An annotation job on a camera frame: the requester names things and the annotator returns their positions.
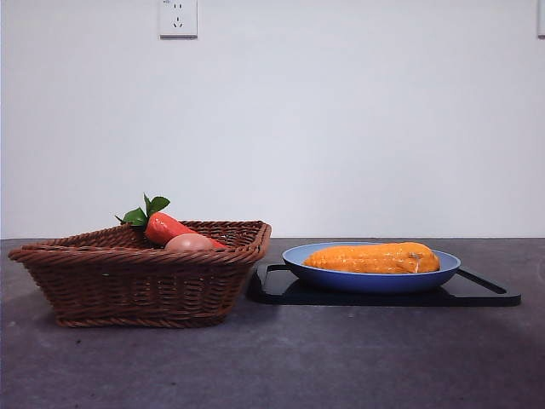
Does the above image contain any white wall socket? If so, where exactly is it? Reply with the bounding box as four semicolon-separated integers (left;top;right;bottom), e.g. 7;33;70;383
159;0;199;40

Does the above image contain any yellow-orange corn cob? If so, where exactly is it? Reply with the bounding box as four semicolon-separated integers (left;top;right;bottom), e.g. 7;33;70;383
302;241;441;275

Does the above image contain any beige egg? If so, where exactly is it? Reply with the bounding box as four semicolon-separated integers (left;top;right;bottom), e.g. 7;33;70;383
163;233;215;252

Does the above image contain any black cutting board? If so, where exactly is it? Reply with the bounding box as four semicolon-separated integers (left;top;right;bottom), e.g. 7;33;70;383
246;262;522;308

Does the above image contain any orange carrot with green leaves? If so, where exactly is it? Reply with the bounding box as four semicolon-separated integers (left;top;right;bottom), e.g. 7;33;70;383
114;193;229;251

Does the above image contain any blue round plate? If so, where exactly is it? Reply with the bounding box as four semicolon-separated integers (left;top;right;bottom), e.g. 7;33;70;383
282;242;462;295

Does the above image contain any brown woven wicker basket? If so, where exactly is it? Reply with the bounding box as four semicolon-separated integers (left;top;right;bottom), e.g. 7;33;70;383
7;219;273;329

